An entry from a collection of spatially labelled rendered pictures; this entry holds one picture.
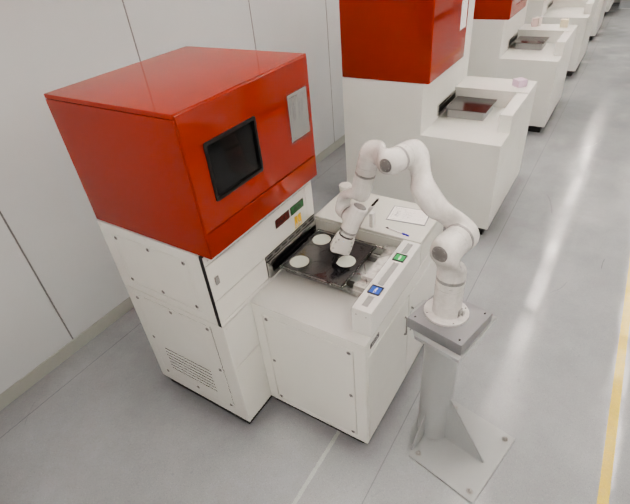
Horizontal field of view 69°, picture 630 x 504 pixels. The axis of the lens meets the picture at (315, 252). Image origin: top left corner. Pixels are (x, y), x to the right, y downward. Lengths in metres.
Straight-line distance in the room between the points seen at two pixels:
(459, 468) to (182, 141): 2.01
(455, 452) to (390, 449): 0.33
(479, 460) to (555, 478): 0.35
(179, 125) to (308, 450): 1.80
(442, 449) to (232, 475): 1.10
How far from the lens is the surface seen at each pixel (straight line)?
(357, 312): 1.94
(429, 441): 2.68
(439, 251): 1.75
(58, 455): 3.13
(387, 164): 1.74
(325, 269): 2.24
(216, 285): 2.02
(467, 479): 2.61
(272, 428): 2.76
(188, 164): 1.67
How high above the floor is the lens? 2.29
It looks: 36 degrees down
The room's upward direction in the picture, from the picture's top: 6 degrees counter-clockwise
